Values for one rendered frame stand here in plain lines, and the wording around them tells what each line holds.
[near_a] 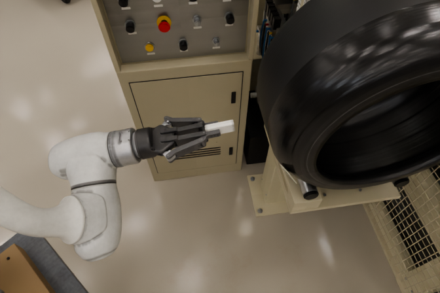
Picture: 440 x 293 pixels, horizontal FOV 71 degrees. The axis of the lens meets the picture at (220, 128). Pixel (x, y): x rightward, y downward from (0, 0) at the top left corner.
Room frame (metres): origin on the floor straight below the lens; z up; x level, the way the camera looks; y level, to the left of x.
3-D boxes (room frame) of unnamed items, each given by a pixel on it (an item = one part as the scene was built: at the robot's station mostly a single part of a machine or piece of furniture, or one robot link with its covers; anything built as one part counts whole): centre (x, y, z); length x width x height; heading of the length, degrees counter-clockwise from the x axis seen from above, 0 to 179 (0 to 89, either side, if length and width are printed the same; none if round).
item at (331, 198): (0.59, -0.38, 0.80); 0.37 x 0.36 x 0.02; 98
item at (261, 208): (0.84, -0.32, 0.01); 0.27 x 0.27 x 0.02; 8
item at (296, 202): (0.57, -0.24, 0.83); 0.36 x 0.09 x 0.06; 8
